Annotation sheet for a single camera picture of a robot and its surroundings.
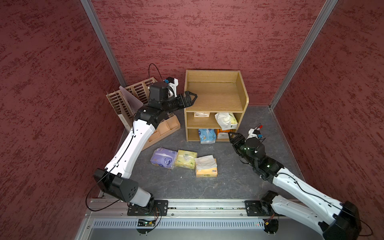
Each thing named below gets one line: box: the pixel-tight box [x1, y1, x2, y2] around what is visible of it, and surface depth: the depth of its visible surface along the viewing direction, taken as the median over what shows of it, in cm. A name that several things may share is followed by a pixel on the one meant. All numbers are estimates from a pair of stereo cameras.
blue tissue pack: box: [198, 128, 217, 144], surface depth 98 cm
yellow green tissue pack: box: [175, 150, 198, 170], surface depth 87 cm
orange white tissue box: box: [194, 155, 218, 178], surface depth 83 cm
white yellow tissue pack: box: [214, 112, 238, 131], surface depth 85 cm
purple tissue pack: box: [150, 147, 178, 169], surface depth 88 cm
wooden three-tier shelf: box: [184, 70, 250, 142], surface depth 87 cm
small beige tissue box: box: [194, 112, 210, 118], surface depth 91 cm
